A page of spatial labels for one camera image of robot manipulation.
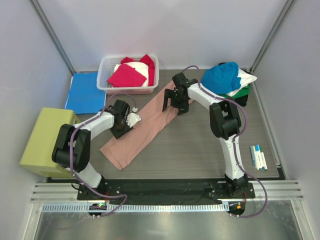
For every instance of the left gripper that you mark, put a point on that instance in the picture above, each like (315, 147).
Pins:
(118, 134)

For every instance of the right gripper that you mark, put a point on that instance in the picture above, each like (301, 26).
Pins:
(183, 107)

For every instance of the pink t-shirt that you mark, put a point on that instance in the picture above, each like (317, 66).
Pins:
(154, 119)

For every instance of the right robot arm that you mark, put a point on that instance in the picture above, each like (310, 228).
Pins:
(224, 120)

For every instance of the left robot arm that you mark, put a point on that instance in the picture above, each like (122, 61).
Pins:
(73, 144)

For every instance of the red t-shirt in basket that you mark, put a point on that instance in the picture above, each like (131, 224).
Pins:
(148, 61)

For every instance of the white plastic basket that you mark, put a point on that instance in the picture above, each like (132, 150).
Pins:
(105, 71)

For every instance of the blue folder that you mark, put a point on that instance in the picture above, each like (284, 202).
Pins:
(84, 97)

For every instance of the white t-shirt in basket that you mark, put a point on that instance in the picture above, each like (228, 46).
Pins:
(130, 74)

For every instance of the blue t-shirt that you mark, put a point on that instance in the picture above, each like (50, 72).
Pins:
(222, 79)

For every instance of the black t-shirt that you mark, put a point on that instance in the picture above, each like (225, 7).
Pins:
(242, 101)

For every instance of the green t-shirt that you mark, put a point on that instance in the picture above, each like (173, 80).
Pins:
(238, 93)

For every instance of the white t-shirt on pile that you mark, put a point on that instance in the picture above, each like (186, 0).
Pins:
(245, 78)

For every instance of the yellow-green box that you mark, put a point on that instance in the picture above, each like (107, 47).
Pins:
(37, 156)

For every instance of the marker pens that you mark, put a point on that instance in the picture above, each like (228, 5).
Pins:
(258, 158)

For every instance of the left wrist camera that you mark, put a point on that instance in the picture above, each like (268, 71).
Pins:
(133, 117)

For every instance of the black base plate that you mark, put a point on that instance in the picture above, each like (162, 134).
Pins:
(170, 192)

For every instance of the white slotted cable duct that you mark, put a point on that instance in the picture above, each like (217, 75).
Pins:
(104, 208)

